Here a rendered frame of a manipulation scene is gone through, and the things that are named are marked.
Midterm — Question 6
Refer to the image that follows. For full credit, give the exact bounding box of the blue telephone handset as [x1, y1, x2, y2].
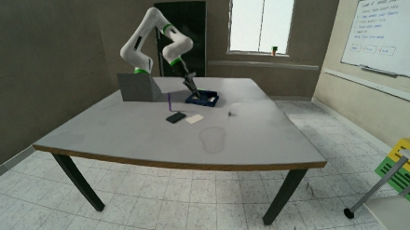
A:
[197, 89, 217, 97]

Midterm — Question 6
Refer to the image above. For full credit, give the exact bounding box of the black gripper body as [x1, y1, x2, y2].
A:
[177, 67, 189, 82]

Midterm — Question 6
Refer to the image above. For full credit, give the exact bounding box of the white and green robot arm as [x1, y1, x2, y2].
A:
[120, 7, 193, 74]

